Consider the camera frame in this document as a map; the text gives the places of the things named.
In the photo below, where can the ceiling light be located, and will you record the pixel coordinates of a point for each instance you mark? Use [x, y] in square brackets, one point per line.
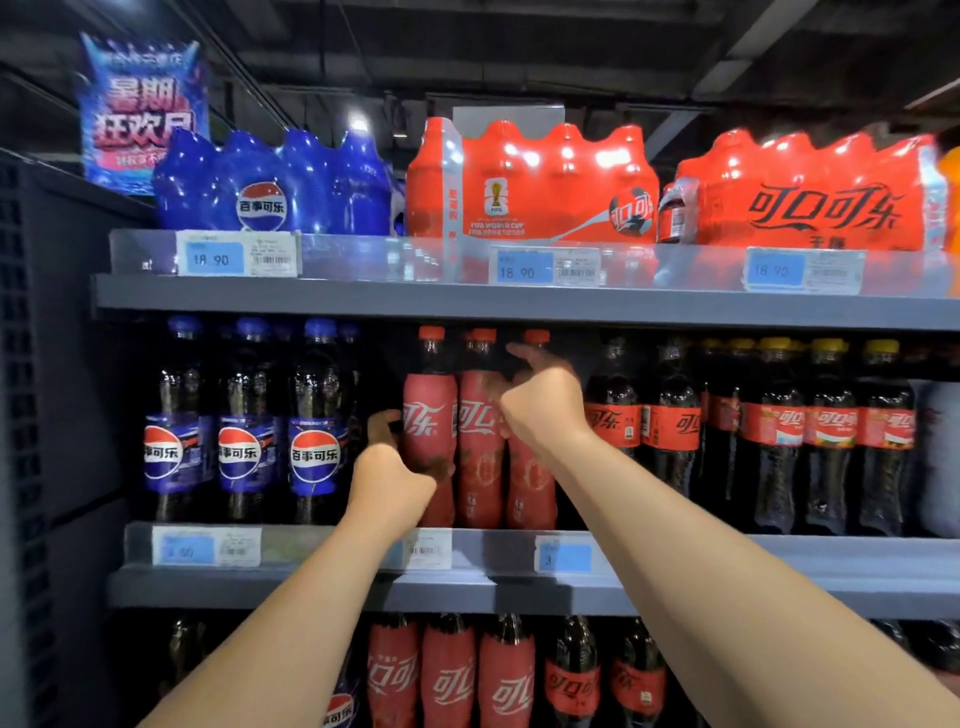
[357, 123]

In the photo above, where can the blue promo banner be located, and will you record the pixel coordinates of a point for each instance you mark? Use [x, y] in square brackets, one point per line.
[143, 113]

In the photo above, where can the grey store shelving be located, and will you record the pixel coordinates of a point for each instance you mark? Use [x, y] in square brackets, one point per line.
[450, 300]

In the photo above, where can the person's left hand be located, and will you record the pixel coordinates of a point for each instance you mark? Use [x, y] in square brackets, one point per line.
[393, 488]

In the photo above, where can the red cola multipack round logo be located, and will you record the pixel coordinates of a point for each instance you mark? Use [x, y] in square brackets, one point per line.
[540, 188]

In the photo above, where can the row of blue label cola bottles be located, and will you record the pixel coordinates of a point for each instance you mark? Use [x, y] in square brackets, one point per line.
[248, 435]

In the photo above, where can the blue Pepsi multipack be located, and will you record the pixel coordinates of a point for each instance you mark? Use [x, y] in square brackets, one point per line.
[263, 188]

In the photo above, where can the row of shelf price tags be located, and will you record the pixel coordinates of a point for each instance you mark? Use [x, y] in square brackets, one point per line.
[188, 546]
[218, 255]

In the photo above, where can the grey rectangular panel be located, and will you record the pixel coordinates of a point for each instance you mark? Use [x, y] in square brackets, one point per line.
[510, 117]

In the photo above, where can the person's right hand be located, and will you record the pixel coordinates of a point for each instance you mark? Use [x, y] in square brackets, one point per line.
[543, 413]

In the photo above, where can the person's left forearm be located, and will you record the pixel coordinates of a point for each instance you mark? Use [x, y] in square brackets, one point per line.
[285, 645]

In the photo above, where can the dark cola bottle blue label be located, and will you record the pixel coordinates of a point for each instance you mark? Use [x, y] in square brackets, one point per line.
[180, 653]
[342, 702]

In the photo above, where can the person's right forearm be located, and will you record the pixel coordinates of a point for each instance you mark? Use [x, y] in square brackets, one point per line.
[750, 600]

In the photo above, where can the row of dark cola bottles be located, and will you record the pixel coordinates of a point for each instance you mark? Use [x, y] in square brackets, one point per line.
[668, 420]
[825, 428]
[578, 683]

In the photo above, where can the red cola bottle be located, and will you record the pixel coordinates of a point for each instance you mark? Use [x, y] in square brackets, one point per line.
[507, 683]
[480, 435]
[393, 675]
[449, 675]

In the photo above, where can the red cola multipack large script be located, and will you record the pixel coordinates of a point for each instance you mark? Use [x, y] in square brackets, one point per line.
[810, 195]

